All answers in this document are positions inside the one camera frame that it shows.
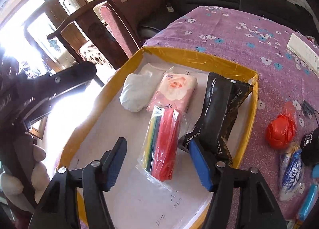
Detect blue white plastic bag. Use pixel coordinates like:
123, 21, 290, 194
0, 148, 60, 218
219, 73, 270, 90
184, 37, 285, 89
279, 142, 304, 202

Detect light blue sponge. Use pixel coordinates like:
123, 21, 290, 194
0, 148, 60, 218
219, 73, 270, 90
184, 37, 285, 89
296, 164, 319, 223

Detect bagged colourful sponge cloths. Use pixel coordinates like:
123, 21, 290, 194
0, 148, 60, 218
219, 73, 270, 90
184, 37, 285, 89
136, 105, 189, 192

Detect black gold patterned wipes pack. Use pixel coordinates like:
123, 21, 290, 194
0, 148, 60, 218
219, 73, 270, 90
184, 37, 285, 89
178, 73, 252, 165

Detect white gloved hand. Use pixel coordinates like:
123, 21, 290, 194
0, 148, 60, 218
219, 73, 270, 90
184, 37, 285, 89
1, 133, 50, 213

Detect black electric motor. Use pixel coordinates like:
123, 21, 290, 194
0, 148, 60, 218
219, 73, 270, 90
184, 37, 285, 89
301, 101, 319, 166

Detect yellow-rimmed cardboard tray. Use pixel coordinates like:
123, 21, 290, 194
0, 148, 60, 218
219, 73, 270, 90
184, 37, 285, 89
59, 47, 258, 228

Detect red plastic bag ball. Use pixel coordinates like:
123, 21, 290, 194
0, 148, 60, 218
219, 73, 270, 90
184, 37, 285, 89
266, 101, 297, 150

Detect purple floral tablecloth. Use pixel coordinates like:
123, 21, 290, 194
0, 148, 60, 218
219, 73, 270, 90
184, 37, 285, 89
146, 6, 318, 196

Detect white rolled cloth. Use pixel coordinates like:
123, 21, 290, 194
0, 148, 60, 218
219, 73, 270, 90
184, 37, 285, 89
119, 71, 154, 113

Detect pink rose tissue pack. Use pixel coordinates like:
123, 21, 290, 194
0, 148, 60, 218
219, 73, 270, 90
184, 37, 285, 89
147, 73, 197, 113

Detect white paper booklet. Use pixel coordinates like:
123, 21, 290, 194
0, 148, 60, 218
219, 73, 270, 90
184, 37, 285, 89
287, 33, 318, 76

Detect wooden chair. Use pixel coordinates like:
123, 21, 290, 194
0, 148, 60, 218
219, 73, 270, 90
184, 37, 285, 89
46, 0, 146, 88

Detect black sofa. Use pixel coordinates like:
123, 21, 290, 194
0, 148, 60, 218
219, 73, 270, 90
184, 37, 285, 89
137, 0, 318, 41

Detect dark red armchair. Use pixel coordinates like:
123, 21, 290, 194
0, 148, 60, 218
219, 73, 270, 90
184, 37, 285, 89
99, 0, 166, 58

